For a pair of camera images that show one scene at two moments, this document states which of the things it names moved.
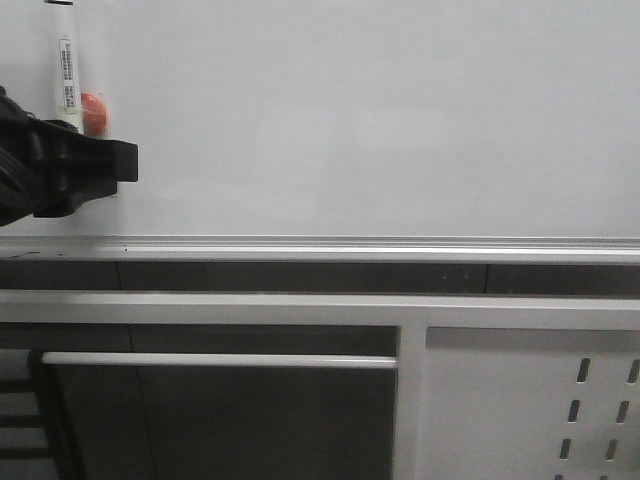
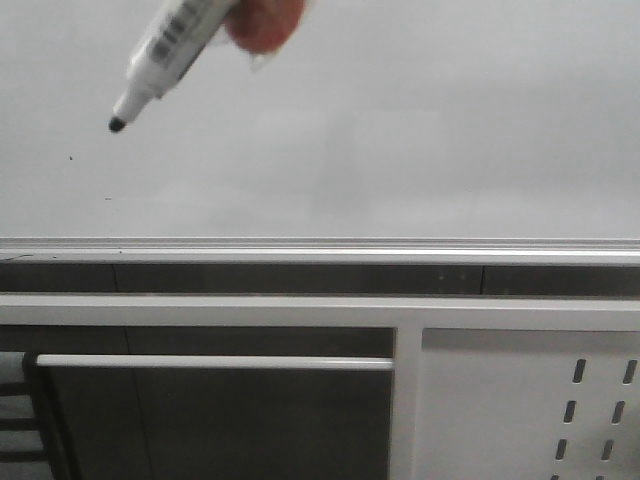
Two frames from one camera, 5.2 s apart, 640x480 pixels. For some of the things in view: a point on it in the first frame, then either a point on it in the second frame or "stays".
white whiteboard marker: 65,62 to 173,38
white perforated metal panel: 499,403 stays
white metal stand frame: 412,312 stays
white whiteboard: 351,117 stays
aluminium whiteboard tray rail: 479,249 stays
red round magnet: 94,114 to 263,26
